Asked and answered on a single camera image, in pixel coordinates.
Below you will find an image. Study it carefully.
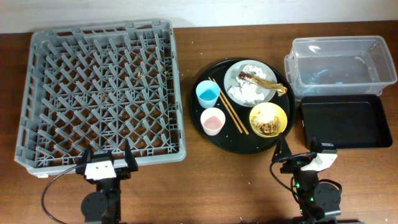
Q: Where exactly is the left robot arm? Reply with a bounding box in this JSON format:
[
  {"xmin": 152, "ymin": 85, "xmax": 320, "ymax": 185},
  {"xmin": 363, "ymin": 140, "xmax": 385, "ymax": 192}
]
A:
[{"xmin": 76, "ymin": 141, "xmax": 139, "ymax": 224}]

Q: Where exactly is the pink plastic cup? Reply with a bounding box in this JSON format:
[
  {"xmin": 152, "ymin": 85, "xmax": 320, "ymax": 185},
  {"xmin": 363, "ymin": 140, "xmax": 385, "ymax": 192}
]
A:
[{"xmin": 200, "ymin": 108, "xmax": 226, "ymax": 136}]

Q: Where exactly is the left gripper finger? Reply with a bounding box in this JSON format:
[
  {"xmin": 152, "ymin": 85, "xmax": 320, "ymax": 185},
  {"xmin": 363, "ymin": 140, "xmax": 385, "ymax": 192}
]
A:
[
  {"xmin": 124, "ymin": 139, "xmax": 139, "ymax": 172},
  {"xmin": 81, "ymin": 145, "xmax": 92, "ymax": 165}
]

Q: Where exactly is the food scraps and rice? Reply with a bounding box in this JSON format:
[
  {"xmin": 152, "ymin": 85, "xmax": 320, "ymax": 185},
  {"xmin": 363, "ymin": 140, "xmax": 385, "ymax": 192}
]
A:
[{"xmin": 251, "ymin": 111, "xmax": 280, "ymax": 136}]

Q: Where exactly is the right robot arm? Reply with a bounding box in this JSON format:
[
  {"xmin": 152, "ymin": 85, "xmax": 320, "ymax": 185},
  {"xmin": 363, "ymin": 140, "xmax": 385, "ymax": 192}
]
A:
[{"xmin": 269, "ymin": 134, "xmax": 343, "ymax": 223}]

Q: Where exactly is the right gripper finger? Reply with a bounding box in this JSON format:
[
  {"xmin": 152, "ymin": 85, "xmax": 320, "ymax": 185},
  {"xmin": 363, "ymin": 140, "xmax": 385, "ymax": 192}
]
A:
[
  {"xmin": 310, "ymin": 136, "xmax": 321, "ymax": 153},
  {"xmin": 271, "ymin": 134, "xmax": 292, "ymax": 163}
]

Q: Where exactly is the grey round plate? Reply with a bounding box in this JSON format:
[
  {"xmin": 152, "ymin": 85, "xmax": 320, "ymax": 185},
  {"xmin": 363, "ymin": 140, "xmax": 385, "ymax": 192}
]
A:
[{"xmin": 224, "ymin": 60, "xmax": 277, "ymax": 107}]

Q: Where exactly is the yellow bowl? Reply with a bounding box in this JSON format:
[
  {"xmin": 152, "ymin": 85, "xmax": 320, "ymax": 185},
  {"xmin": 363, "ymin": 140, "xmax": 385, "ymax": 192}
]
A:
[{"xmin": 249, "ymin": 102, "xmax": 287, "ymax": 138}]

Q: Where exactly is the clear plastic waste bin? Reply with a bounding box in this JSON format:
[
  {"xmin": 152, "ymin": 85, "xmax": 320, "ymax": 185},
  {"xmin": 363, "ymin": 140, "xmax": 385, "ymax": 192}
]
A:
[{"xmin": 284, "ymin": 35, "xmax": 397, "ymax": 101}]

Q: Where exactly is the blue plastic cup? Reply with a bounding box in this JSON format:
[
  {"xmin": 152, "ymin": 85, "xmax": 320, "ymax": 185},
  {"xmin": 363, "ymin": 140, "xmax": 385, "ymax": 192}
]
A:
[{"xmin": 195, "ymin": 80, "xmax": 220, "ymax": 109}]

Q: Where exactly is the grey plastic dishwasher rack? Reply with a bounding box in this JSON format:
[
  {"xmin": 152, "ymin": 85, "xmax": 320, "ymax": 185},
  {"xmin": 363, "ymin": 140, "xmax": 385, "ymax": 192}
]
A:
[{"xmin": 14, "ymin": 20, "xmax": 187, "ymax": 178}]

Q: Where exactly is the gold brown snack wrapper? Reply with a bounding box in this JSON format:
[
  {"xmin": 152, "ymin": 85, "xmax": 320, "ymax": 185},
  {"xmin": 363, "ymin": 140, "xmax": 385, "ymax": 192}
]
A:
[{"xmin": 238, "ymin": 72, "xmax": 288, "ymax": 96}]

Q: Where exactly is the white tissue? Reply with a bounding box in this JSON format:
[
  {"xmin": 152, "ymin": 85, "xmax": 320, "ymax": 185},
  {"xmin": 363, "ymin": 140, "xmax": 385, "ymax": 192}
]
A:
[
  {"xmin": 228, "ymin": 83, "xmax": 265, "ymax": 103},
  {"xmin": 236, "ymin": 65, "xmax": 267, "ymax": 84}
]

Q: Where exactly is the black rectangular tray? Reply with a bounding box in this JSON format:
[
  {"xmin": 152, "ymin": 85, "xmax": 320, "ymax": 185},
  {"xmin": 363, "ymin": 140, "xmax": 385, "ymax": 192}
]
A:
[{"xmin": 300, "ymin": 95, "xmax": 393, "ymax": 149}]

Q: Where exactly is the round black serving tray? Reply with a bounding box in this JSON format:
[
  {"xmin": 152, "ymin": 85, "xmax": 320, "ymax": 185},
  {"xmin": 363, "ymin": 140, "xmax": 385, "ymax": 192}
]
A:
[{"xmin": 189, "ymin": 58, "xmax": 297, "ymax": 154}]

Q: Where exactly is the wooden chopstick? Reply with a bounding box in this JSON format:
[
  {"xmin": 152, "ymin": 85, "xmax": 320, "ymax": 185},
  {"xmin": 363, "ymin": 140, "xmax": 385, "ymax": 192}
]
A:
[
  {"xmin": 220, "ymin": 88, "xmax": 245, "ymax": 134},
  {"xmin": 219, "ymin": 87, "xmax": 249, "ymax": 135}
]

